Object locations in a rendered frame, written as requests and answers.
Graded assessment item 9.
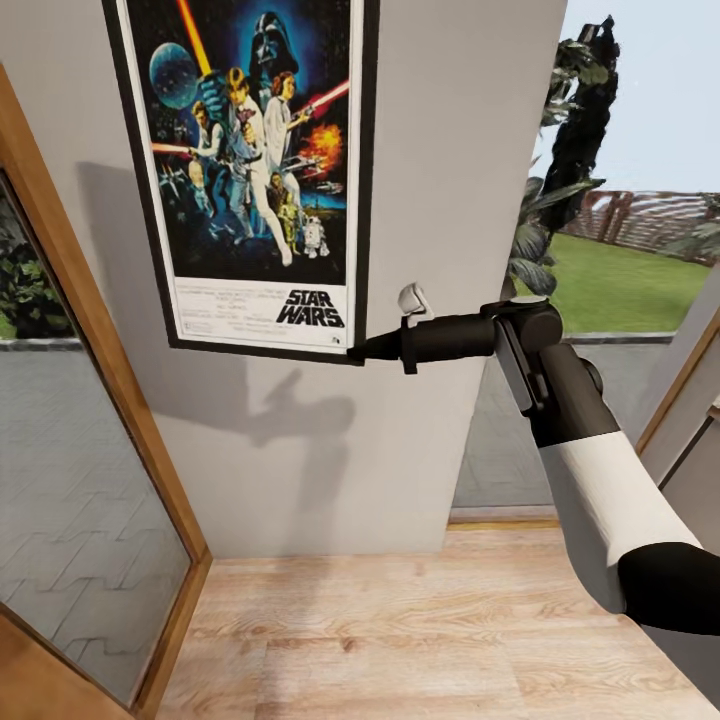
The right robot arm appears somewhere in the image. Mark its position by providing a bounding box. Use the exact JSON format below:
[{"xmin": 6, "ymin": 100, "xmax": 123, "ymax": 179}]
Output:
[{"xmin": 346, "ymin": 281, "xmax": 720, "ymax": 712}]

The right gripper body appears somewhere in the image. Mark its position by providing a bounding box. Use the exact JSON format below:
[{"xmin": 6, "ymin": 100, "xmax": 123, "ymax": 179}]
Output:
[{"xmin": 398, "ymin": 315, "xmax": 463, "ymax": 375}]

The poster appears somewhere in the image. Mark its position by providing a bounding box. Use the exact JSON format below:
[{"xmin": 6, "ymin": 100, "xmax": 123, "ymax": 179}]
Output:
[{"xmin": 102, "ymin": 0, "xmax": 380, "ymax": 367}]

